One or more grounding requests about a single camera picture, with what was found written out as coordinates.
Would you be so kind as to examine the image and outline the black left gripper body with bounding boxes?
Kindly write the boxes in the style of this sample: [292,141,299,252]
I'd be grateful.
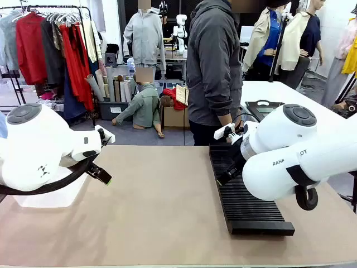
[85,161,104,177]

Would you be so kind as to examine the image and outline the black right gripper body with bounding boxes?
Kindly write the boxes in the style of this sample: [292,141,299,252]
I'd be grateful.
[227,145,245,175]

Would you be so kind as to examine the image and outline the black slotted PCB rack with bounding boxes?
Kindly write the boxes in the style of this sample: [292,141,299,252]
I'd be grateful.
[208,143,296,237]

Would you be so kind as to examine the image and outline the person dark trousers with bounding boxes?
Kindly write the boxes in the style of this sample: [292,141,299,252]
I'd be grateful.
[189,119,232,146]

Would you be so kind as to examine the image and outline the grey storage bin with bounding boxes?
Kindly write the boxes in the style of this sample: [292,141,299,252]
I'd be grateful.
[98,100,133,121]

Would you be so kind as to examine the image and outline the blue denim hanging garment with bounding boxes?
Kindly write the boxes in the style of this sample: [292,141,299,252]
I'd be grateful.
[63,66,88,121]

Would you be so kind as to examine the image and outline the seated mannequin green jacket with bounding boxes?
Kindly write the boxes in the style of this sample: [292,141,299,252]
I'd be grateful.
[111,66,166,139]

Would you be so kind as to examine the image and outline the white table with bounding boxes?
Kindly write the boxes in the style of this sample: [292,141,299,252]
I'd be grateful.
[239,80,346,135]

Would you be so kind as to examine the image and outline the bundle of paper rolls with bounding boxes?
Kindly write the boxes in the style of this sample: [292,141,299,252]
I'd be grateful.
[84,65,135,103]

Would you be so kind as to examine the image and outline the red cloth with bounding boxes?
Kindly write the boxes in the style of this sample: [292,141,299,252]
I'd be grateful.
[162,87,189,111]

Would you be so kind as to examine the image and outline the light blue cloth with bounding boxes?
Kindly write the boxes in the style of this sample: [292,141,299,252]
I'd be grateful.
[0,111,8,140]

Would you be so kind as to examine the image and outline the person grey jacket torso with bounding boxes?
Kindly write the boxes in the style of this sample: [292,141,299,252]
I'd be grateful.
[186,0,244,127]

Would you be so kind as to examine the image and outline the red hanging dress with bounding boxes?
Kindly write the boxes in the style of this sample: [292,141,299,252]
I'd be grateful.
[59,23,94,112]

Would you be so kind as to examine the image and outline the clear water bottle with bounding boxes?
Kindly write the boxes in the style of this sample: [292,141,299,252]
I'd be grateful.
[127,56,136,79]

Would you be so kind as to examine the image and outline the black tripod pole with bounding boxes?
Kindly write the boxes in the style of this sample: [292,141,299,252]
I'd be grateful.
[268,13,290,83]

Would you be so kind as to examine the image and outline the dark grey hanging garment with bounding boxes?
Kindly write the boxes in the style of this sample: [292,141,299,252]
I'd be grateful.
[41,18,66,88]

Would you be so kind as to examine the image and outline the mannequin beige coat blue shirt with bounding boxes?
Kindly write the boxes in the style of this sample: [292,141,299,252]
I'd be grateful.
[241,0,286,82]

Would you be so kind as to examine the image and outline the cream hanging garment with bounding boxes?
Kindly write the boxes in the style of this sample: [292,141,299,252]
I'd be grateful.
[80,18,103,64]

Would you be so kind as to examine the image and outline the mannequin with pink top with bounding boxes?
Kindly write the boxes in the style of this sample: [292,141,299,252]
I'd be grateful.
[320,16,357,107]

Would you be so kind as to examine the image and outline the black metal clothes rack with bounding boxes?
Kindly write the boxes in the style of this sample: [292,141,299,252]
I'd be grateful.
[0,4,97,128]

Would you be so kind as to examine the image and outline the red hanging jacket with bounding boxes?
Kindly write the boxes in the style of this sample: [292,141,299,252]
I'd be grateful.
[15,12,49,86]

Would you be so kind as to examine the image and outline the mannequin cream and navy top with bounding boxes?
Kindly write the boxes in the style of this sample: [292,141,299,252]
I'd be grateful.
[278,0,325,90]

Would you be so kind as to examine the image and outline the mannequin with grey hoodie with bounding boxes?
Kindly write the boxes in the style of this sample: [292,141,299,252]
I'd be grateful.
[123,0,167,75]

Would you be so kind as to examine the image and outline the small white humanoid robot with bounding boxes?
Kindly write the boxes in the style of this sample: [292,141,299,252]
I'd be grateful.
[171,14,189,55]

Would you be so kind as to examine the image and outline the person in black clothes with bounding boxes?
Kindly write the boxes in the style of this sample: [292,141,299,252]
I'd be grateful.
[158,1,174,40]

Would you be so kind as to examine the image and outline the light grey hanging hoodie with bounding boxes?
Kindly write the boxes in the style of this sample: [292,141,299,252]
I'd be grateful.
[0,10,21,71]

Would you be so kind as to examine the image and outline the yellow garment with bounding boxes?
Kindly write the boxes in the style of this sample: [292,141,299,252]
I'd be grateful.
[341,36,357,75]

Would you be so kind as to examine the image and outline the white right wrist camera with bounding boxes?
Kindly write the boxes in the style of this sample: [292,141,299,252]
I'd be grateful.
[214,122,235,140]

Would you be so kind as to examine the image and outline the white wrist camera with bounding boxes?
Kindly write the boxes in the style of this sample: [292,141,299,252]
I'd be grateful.
[94,125,115,146]
[214,122,235,140]

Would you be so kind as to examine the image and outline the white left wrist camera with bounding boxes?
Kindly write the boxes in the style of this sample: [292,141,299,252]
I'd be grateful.
[94,125,115,146]

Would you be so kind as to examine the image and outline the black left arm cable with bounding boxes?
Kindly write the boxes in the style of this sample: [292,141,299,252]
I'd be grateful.
[0,159,95,196]

